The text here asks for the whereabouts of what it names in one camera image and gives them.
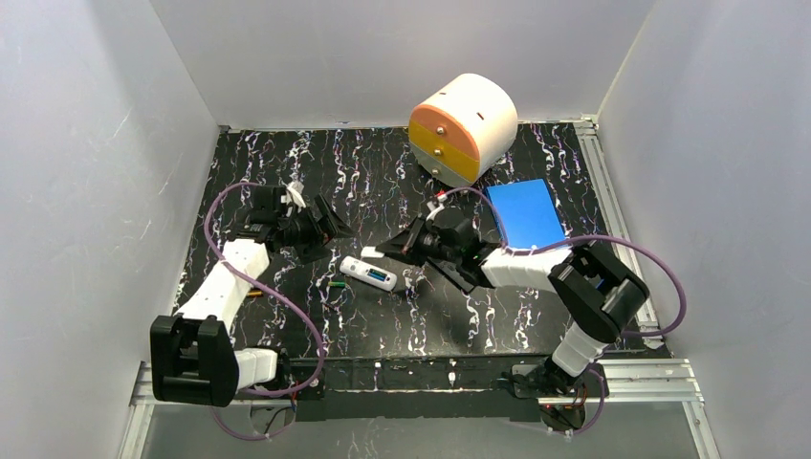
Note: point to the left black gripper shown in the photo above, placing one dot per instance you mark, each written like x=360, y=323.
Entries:
x=315, y=227

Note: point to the white remote control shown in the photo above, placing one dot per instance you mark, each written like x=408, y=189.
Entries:
x=358, y=269

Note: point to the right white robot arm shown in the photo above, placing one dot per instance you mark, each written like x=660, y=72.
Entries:
x=600, y=292

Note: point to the aluminium frame rail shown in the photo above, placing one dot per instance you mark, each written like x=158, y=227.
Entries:
x=651, y=381

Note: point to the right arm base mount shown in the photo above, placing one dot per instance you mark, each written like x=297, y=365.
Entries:
x=577, y=401

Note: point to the blue rectangular pad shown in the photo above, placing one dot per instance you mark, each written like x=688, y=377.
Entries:
x=527, y=212

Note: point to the black remote control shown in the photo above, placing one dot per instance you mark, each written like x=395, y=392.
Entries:
x=465, y=276

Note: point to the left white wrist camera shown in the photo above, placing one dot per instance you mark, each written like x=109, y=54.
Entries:
x=293, y=198

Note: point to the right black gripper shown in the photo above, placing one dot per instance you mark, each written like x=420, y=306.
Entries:
x=414, y=238

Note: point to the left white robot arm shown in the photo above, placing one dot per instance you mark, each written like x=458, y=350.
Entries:
x=192, y=357

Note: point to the blue battery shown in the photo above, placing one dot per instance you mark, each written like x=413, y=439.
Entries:
x=383, y=277

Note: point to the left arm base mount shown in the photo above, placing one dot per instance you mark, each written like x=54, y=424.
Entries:
x=270, y=373

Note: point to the white battery cover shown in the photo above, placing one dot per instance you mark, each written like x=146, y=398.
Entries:
x=371, y=252

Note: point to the round white drawer cabinet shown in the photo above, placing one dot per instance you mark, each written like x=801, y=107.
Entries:
x=458, y=133

